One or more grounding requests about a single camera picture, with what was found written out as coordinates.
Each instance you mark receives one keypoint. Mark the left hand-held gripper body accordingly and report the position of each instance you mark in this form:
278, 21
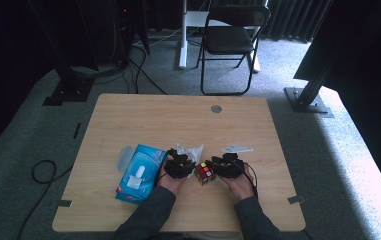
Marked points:
178, 165

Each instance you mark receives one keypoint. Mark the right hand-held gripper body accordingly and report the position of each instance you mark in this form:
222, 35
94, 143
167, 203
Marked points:
229, 165

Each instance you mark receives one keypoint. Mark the multicoloured puzzle cube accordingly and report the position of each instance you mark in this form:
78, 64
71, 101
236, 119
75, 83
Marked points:
205, 174

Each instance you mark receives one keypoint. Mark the blue wet wipes packet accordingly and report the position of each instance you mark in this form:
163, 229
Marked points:
139, 175

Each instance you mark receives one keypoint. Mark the person's left hand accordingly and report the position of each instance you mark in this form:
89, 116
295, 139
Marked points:
168, 182

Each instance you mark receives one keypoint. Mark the person's right hand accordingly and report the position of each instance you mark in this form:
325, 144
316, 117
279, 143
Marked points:
241, 188

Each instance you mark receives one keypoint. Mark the grey round table grommet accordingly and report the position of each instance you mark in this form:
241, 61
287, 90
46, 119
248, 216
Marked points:
216, 108

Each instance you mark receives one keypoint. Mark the grey tape piece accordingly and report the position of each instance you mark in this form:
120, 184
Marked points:
64, 203
296, 199

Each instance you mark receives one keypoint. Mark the black metal stand with plate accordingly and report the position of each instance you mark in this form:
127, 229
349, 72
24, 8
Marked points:
306, 100

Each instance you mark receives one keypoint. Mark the black tape strip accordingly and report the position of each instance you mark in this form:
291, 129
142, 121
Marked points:
77, 130

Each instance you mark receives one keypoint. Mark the black folding chair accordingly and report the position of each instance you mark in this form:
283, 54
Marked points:
228, 40

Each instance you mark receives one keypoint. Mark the black stand with base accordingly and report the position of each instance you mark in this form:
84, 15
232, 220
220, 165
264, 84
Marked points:
69, 90

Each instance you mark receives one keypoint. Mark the black computer tower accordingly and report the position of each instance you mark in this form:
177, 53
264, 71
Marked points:
128, 30

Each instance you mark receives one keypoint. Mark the dark pleated curtain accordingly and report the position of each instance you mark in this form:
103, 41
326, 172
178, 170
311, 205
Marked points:
291, 18

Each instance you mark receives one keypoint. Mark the black cloth screen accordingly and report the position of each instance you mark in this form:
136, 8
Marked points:
361, 43

